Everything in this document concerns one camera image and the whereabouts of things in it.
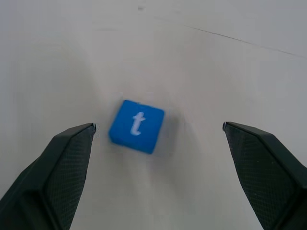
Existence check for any blue letter t tile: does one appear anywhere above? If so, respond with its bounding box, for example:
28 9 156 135
108 99 166 154

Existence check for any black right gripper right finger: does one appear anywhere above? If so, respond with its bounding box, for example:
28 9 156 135
222 121 307 230

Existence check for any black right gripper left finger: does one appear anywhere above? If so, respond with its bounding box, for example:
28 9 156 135
0 122 96 230

